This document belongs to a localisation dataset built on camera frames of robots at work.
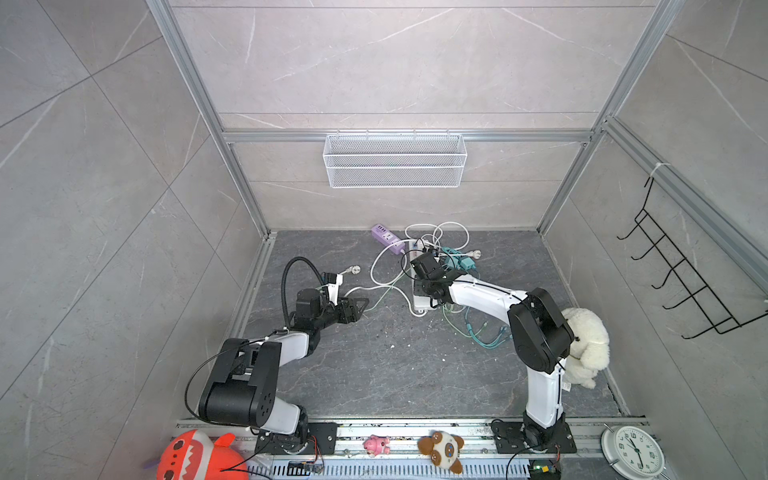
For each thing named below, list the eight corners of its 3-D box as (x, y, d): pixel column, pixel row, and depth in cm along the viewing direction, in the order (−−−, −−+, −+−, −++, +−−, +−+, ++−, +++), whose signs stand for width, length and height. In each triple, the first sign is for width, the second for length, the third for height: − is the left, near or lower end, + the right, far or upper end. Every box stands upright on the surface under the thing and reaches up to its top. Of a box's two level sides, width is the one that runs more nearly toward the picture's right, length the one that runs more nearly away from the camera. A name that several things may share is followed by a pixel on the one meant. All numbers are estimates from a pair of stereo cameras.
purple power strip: (397, 255, 113) (397, 251, 112) (370, 233, 121) (369, 229, 119) (406, 248, 116) (406, 244, 114) (379, 227, 123) (379, 223, 121)
